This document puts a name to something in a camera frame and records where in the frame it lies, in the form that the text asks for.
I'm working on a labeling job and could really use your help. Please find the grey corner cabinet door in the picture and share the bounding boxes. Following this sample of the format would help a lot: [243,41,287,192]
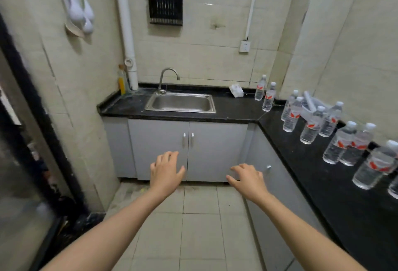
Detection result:
[241,124,328,271]

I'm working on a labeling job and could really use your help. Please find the beige hanging spoon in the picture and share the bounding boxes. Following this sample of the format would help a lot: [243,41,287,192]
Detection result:
[64,17,85,38]

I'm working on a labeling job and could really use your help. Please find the grey cabinet side panel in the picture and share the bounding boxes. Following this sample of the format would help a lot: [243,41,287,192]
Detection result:
[102,117,137,179]

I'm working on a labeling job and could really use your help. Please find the black framed glass door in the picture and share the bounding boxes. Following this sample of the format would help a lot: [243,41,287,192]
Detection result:
[0,13,106,271]

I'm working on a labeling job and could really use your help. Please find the stainless steel sink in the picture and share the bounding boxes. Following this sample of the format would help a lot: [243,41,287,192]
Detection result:
[144,92,216,114]

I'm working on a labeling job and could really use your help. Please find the white cable conduit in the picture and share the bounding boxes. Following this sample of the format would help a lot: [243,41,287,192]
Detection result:
[245,0,261,42]

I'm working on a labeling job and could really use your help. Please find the black wall utensil rack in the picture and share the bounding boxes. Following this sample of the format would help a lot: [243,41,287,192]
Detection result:
[147,0,184,26]

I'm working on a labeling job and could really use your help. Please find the chrome faucet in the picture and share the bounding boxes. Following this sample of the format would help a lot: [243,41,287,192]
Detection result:
[157,68,181,95]

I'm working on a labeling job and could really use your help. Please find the white roll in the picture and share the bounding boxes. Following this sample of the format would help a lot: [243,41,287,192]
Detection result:
[303,91,317,113]

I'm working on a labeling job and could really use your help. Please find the person's right forearm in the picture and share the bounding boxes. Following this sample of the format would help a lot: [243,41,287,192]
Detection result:
[247,192,368,271]

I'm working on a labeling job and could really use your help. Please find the white drain pipe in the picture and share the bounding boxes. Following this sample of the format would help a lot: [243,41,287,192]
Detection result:
[113,0,139,91]

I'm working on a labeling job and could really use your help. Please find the white plastic basket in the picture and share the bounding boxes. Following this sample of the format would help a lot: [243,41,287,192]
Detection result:
[299,92,332,123]

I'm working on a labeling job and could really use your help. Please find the person's left forearm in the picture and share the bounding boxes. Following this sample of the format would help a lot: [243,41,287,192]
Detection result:
[40,189,171,271]

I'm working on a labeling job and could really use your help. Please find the yellow dish soap bottle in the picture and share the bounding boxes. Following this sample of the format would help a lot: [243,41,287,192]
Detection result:
[118,64,128,95]

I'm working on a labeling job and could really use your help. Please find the person's left hand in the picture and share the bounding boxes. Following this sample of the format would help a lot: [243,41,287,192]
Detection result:
[150,151,186,200]

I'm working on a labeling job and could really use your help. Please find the row of clear water bottles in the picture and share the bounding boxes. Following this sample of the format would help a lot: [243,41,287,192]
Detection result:
[254,74,398,200]

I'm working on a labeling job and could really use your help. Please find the person's right hand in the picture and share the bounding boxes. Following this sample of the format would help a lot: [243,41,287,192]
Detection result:
[226,163,270,203]

